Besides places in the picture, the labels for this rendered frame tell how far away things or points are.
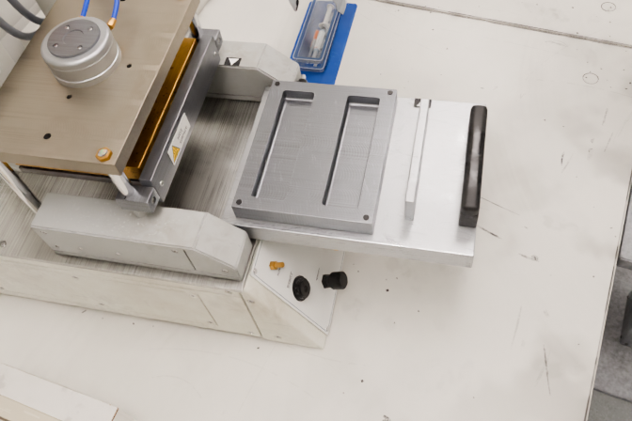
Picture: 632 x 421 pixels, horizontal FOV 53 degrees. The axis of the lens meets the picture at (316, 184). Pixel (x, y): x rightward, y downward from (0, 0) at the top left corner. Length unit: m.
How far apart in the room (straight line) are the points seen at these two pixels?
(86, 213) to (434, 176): 0.41
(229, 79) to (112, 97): 0.22
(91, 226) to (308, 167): 0.26
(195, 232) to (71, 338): 0.36
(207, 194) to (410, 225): 0.27
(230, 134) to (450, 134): 0.30
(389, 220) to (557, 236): 0.34
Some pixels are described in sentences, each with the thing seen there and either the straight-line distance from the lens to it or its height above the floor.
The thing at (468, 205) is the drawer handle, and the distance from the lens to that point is 0.70.
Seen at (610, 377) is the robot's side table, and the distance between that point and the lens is 1.73.
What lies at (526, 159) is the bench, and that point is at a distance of 1.06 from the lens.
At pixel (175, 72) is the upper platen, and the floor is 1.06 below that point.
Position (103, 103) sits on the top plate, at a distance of 0.72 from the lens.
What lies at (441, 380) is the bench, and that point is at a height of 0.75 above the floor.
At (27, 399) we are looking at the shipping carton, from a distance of 0.91.
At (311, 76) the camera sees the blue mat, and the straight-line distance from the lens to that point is 1.18.
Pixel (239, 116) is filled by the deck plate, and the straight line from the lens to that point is 0.90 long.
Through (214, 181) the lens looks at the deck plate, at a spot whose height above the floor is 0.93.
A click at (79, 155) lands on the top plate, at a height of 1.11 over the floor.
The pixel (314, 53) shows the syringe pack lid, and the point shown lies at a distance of 1.16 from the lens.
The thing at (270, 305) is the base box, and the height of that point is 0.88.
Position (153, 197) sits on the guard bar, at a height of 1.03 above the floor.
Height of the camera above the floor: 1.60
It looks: 55 degrees down
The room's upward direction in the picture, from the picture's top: 12 degrees counter-clockwise
